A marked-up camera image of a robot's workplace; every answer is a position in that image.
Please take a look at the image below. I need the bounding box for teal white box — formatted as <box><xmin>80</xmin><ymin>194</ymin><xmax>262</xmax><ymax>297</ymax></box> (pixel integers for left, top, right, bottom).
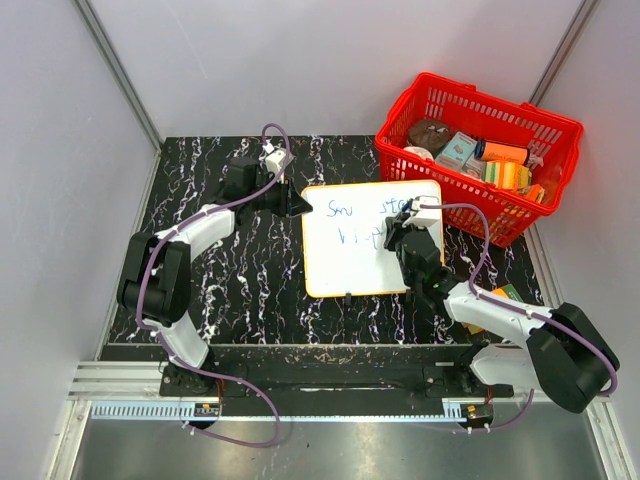
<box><xmin>435</xmin><ymin>132</ymin><xmax>477</xmax><ymax>172</ymax></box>

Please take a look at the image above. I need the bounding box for small orange box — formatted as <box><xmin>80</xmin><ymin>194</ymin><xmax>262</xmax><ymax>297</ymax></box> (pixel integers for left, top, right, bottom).
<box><xmin>518</xmin><ymin>184</ymin><xmax>546</xmax><ymax>204</ymax></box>

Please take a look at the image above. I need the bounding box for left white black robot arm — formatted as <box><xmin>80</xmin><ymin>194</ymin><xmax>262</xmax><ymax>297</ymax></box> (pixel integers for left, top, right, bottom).
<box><xmin>116</xmin><ymin>150</ymin><xmax>313</xmax><ymax>396</ymax></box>

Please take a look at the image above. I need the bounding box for orange blue can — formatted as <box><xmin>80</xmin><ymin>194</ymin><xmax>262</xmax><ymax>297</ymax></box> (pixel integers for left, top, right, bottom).
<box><xmin>474</xmin><ymin>139</ymin><xmax>530</xmax><ymax>165</ymax></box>

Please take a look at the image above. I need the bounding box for yellow framed whiteboard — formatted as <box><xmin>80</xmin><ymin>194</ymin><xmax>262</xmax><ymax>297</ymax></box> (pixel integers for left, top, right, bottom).
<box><xmin>301</xmin><ymin>180</ymin><xmax>441</xmax><ymax>298</ymax></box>

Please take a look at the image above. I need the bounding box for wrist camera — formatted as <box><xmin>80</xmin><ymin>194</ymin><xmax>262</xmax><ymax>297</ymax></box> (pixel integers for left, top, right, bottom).
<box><xmin>403</xmin><ymin>195</ymin><xmax>442</xmax><ymax>229</ymax></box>
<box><xmin>263</xmin><ymin>143</ymin><xmax>293</xmax><ymax>175</ymax></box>

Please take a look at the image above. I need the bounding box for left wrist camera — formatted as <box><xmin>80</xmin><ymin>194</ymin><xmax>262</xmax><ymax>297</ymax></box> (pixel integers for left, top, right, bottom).
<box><xmin>263</xmin><ymin>143</ymin><xmax>293</xmax><ymax>175</ymax></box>

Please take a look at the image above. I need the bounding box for orange sponge package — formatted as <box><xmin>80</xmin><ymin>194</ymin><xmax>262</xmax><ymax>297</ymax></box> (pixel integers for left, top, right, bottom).
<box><xmin>463</xmin><ymin>284</ymin><xmax>523</xmax><ymax>335</ymax></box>

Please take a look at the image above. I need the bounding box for white round lid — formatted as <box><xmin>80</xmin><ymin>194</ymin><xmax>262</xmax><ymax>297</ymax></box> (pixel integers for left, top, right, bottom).
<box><xmin>404</xmin><ymin>146</ymin><xmax>434</xmax><ymax>161</ymax></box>

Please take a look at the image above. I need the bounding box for yellow green sponge pack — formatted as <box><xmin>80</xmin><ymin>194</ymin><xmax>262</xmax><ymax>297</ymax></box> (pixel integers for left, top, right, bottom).
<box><xmin>483</xmin><ymin>162</ymin><xmax>532</xmax><ymax>191</ymax></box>

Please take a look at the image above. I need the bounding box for brown round package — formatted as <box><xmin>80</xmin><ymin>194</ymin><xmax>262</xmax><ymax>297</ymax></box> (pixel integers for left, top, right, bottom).
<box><xmin>408</xmin><ymin>119</ymin><xmax>452</xmax><ymax>151</ymax></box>

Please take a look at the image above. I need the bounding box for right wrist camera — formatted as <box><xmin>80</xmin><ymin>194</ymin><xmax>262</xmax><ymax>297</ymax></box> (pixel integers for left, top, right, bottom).
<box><xmin>403</xmin><ymin>195</ymin><xmax>442</xmax><ymax>229</ymax></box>

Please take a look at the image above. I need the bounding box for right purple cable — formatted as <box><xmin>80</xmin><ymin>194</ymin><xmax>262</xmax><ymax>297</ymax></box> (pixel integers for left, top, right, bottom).
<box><xmin>422</xmin><ymin>202</ymin><xmax>619</xmax><ymax>432</ymax></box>

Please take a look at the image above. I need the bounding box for red plastic shopping basket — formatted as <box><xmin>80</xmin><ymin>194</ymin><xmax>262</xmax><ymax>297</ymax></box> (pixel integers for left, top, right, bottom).
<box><xmin>375</xmin><ymin>73</ymin><xmax>584</xmax><ymax>247</ymax></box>

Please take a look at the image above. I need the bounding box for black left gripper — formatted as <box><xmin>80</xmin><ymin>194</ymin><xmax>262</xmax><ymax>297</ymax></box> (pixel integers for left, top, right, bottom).
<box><xmin>249</xmin><ymin>173</ymin><xmax>312</xmax><ymax>221</ymax></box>

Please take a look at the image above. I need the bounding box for white slotted cable duct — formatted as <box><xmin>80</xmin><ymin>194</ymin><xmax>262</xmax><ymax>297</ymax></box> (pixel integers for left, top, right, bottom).
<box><xmin>91</xmin><ymin>392</ymin><xmax>491</xmax><ymax>422</ymax></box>

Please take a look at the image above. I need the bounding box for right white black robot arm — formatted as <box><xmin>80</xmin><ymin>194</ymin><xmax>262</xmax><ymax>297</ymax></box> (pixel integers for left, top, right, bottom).
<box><xmin>384</xmin><ymin>212</ymin><xmax>620</xmax><ymax>413</ymax></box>

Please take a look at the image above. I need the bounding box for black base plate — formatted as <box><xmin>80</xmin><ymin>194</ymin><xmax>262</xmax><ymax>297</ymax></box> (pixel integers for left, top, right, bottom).
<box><xmin>159</xmin><ymin>344</ymin><xmax>514</xmax><ymax>401</ymax></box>

